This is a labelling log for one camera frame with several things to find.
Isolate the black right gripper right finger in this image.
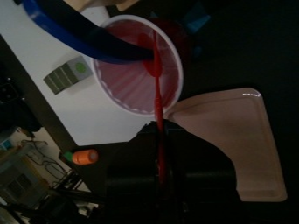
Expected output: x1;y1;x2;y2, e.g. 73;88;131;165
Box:
164;120;239;224

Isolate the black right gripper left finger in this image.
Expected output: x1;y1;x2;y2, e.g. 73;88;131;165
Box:
104;122;160;224

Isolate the red toy knife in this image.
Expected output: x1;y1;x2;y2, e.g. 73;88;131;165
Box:
136;29;169;202

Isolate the toy sushi roll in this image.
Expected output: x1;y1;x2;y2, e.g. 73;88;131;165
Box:
41;55;94;95

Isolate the orange toy carrot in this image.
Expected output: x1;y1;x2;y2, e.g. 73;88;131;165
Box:
62;148;98;166

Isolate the pink plastic tray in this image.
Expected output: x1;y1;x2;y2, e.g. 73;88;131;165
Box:
164;87;288;203

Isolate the gray storage cabinet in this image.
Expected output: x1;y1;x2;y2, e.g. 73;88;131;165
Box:
0;143;52;209

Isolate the red plastic cup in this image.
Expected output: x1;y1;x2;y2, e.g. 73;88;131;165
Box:
89;14;192;117

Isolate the blue plastic utensil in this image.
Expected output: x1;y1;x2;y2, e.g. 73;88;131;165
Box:
21;0;155;65

